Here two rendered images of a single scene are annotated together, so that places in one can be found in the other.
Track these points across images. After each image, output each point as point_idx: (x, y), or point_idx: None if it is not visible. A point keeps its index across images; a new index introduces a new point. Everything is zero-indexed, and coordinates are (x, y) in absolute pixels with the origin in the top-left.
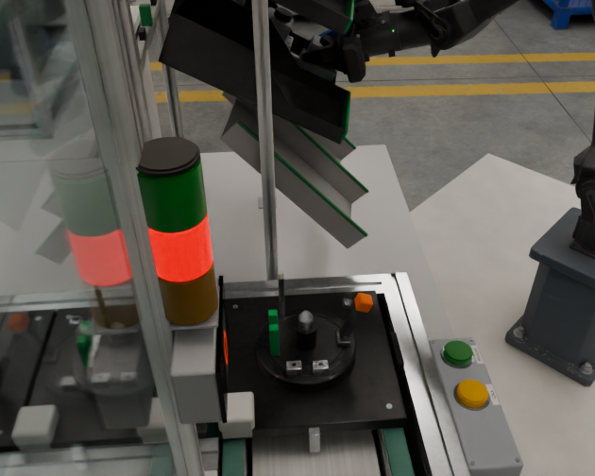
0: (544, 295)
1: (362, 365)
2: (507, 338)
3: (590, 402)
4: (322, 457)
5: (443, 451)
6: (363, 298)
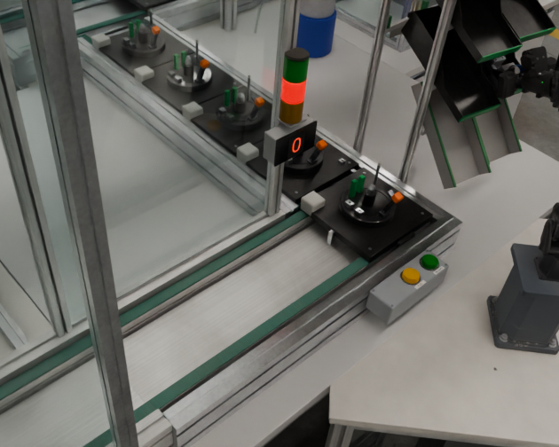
0: (507, 278)
1: (381, 230)
2: (487, 298)
3: (486, 351)
4: (330, 249)
5: (370, 279)
6: (397, 194)
